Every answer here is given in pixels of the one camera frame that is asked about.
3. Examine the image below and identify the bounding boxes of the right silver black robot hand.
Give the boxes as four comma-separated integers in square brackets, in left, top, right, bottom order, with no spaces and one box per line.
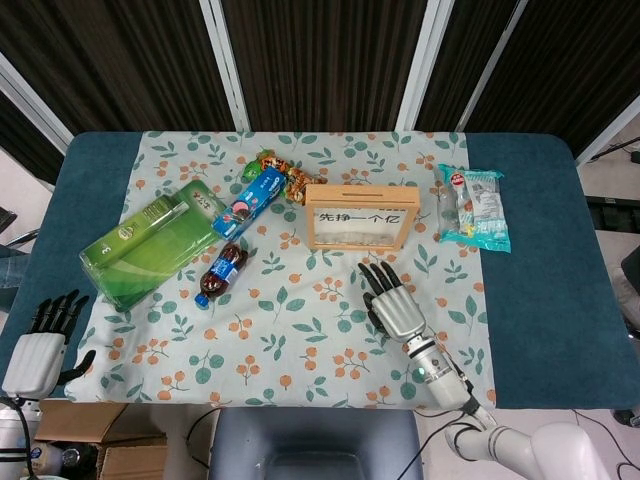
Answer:
[357,259,429,344]

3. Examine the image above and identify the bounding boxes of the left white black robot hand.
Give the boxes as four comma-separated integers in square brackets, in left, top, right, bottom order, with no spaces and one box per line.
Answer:
[1,288,97,400]

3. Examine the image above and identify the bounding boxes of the open cardboard box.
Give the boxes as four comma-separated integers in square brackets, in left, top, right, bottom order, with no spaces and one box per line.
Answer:
[32,399,169,480]

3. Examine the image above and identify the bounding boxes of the blue denim trouser leg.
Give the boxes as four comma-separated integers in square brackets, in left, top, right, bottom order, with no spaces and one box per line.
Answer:
[0,252,32,290]

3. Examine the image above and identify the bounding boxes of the floral leaf print tablecloth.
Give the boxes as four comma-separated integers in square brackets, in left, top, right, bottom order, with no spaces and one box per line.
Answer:
[67,129,499,409]

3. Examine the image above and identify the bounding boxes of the teal chicken feet snack bag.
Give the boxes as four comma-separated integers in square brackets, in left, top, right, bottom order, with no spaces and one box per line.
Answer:
[435,163,512,254]

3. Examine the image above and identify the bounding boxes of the teal table cover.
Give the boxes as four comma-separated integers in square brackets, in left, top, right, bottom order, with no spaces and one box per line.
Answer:
[9,130,624,410]

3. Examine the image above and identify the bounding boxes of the green toothpaste package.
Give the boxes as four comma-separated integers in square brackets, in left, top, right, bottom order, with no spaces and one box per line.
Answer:
[78,179,226,312]

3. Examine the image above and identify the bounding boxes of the dark grey padded base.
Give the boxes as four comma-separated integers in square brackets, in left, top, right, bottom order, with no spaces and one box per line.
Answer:
[209,408,425,480]

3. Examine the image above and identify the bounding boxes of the cola bottle with blue cap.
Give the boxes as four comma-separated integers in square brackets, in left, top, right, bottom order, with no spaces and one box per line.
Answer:
[193,242,250,309]

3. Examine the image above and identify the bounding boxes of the blue Oreo cookie box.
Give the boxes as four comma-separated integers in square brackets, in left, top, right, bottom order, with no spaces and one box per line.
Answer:
[211,166,287,239]

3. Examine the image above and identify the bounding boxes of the mixed nut snack bag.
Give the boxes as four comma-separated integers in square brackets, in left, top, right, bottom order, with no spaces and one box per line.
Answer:
[243,149,329,206]

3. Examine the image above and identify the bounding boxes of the dark room divider panel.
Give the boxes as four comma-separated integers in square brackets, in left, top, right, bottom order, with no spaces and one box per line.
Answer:
[399,0,640,164]
[219,0,431,132]
[0,0,251,151]
[0,89,66,186]

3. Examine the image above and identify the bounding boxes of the black floor equipment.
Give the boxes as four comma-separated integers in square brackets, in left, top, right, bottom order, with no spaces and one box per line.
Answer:
[585,194,640,232]

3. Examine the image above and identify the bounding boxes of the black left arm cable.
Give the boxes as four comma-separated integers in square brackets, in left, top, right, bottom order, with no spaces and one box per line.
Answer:
[0,394,36,480]

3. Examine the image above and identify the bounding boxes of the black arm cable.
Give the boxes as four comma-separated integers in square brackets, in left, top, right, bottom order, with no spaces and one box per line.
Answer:
[414,329,499,431]
[0,394,36,480]

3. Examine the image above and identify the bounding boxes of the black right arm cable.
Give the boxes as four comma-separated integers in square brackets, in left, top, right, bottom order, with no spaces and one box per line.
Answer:
[414,329,499,431]

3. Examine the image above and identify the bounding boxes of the wooden frame money box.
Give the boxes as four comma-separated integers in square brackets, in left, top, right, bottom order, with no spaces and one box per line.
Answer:
[304,183,421,251]

